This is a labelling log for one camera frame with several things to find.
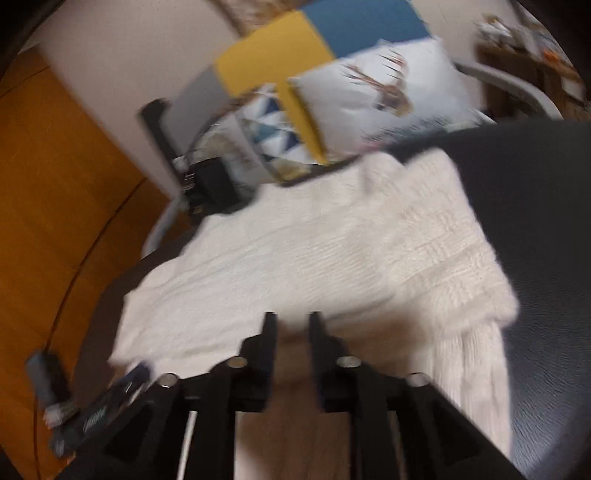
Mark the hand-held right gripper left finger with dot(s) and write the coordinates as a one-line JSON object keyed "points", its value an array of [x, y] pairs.
{"points": [[268, 355]]}

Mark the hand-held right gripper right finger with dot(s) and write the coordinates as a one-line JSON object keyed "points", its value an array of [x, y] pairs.
{"points": [[318, 355]]}

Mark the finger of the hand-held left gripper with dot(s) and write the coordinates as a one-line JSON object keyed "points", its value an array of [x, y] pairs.
{"points": [[138, 378]]}

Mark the white knit sweater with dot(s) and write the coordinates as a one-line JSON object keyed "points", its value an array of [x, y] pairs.
{"points": [[300, 258]]}

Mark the black handbag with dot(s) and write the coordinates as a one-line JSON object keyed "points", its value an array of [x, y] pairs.
{"points": [[207, 184]]}

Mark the wooden wardrobe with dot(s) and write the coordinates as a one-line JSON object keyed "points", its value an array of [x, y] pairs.
{"points": [[60, 184]]}

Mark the ram and triangle print pillow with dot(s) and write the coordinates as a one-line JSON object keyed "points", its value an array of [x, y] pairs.
{"points": [[272, 129]]}

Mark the deer print white pillow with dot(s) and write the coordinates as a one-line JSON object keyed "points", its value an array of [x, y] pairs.
{"points": [[425, 83]]}

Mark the grey yellow blue sofa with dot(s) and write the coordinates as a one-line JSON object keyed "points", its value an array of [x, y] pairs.
{"points": [[268, 60]]}

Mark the beige patterned curtain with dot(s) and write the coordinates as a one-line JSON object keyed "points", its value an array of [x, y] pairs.
{"points": [[235, 11]]}

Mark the wooden shelf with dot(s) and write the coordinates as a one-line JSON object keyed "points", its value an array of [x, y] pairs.
{"points": [[517, 69]]}

